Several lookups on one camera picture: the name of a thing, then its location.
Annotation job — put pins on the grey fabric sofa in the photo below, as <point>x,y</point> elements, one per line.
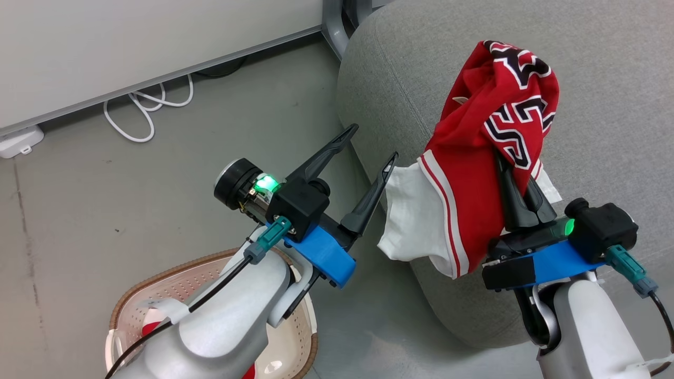
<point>421,63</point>

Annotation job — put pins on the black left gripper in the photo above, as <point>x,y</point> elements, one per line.
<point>242,184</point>

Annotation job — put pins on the large white partition panel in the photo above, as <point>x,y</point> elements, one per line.
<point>131,42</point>

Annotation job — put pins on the cream laundry basket brown rim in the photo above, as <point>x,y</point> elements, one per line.
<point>174,281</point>

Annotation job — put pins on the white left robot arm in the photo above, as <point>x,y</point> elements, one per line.
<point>226,321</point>

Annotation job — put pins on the right wrist camera blue mount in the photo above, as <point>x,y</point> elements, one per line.
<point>605,226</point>

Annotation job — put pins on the short grey partition foot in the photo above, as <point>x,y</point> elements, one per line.
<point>360,8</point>
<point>334,26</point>

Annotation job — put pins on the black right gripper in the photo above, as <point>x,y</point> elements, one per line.
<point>508,273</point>

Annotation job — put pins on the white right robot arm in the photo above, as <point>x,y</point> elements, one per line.
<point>590,337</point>

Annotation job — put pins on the white power strip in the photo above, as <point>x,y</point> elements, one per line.
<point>18,142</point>

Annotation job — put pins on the red white sports jersey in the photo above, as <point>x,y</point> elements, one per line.
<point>463,173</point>

